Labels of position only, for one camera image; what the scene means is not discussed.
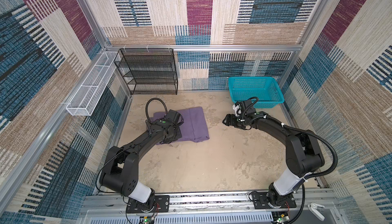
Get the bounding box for purple trousers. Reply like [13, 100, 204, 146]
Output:
[146, 106, 210, 145]

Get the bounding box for teal plastic basket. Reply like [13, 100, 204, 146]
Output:
[228, 76, 285, 109]

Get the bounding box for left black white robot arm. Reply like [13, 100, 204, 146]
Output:
[99, 119, 182, 211]

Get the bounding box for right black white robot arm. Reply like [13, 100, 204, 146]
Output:
[223, 112, 325, 208]

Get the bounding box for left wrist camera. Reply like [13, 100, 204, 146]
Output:
[165, 110, 184, 127]

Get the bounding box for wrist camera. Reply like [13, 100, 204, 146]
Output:
[232, 100, 256, 117]
[165, 110, 184, 127]

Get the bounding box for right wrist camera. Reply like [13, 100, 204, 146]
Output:
[232, 100, 256, 117]

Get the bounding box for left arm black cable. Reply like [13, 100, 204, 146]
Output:
[145, 97, 168, 125]

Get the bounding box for black wire mesh shelf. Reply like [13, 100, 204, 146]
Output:
[114, 48, 178, 95]

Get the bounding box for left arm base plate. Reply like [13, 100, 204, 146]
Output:
[126, 195, 170, 214]

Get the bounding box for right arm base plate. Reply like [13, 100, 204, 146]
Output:
[248, 191, 297, 209]

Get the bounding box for white wire mesh tray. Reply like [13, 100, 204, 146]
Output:
[66, 51, 117, 116]

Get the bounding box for aluminium mounting rail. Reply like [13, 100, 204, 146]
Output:
[77, 188, 349, 224]

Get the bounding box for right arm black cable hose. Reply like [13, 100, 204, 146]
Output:
[240, 96, 339, 224]

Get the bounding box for white handle tool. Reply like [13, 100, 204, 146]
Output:
[308, 203, 325, 222]

